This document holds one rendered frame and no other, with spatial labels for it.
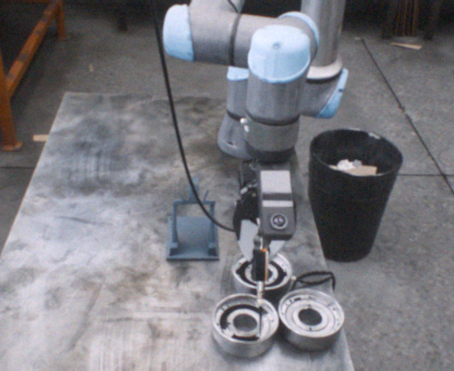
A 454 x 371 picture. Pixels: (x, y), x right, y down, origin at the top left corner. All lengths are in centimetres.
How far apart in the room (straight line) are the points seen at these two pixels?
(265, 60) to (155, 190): 62
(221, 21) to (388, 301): 160
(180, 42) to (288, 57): 20
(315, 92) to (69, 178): 57
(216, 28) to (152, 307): 47
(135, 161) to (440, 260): 149
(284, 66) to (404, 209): 207
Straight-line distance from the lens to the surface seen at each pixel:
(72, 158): 145
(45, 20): 386
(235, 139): 144
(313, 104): 137
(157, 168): 140
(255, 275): 94
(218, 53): 89
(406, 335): 222
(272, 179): 84
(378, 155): 243
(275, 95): 79
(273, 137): 81
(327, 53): 132
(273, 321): 101
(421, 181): 302
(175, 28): 91
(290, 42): 77
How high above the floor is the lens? 156
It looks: 35 degrees down
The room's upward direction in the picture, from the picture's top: 3 degrees clockwise
